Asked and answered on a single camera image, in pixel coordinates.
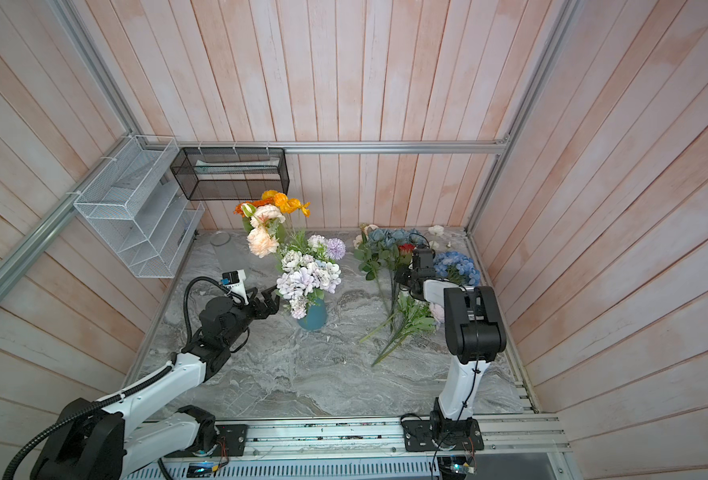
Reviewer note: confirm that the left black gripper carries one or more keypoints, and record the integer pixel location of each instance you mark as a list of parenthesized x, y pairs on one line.
[(261, 303)]

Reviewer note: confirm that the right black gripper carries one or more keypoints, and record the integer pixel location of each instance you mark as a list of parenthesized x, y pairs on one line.
[(409, 278)]

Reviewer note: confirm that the lilac pompom flower spray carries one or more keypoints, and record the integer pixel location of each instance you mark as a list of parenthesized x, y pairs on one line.
[(309, 266)]

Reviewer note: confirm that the teal ceramic vase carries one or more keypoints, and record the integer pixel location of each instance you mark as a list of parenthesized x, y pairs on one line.
[(316, 316)]

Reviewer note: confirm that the peach rose spray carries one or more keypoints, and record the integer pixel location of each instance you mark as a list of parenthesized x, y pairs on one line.
[(260, 241)]

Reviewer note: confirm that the yellow poppy spray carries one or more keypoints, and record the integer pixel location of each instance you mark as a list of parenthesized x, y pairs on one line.
[(281, 214)]

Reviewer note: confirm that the orange gerbera stem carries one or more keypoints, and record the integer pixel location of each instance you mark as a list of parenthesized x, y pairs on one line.
[(247, 209)]

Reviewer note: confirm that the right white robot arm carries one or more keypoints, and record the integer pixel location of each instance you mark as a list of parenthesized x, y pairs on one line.
[(474, 331)]

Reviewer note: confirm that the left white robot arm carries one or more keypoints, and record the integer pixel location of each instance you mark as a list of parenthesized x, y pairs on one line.
[(112, 437)]

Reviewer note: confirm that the clear glass vase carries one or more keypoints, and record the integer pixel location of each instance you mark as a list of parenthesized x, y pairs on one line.
[(232, 252)]

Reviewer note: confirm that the red gerbera stem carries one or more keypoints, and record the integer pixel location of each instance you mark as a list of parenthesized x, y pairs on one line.
[(406, 249)]

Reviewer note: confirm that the dusty blue rose bunch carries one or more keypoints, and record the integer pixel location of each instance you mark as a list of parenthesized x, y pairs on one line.
[(376, 249)]

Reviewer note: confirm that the blue hydrangea stem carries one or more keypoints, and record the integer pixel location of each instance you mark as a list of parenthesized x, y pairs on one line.
[(457, 268)]

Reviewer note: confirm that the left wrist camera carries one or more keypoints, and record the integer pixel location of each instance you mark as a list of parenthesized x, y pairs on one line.
[(232, 283)]

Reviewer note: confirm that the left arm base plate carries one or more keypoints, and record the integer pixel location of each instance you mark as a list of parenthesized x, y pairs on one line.
[(230, 442)]

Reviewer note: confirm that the black mesh wall basket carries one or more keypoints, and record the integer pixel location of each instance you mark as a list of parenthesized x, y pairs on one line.
[(230, 173)]

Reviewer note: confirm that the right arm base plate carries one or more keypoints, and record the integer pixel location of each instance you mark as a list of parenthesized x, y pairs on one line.
[(438, 433)]

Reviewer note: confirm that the white wire shelf rack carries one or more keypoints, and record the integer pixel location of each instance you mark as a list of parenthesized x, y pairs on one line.
[(139, 209)]

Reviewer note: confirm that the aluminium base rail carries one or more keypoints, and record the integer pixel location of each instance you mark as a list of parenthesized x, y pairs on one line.
[(373, 447)]

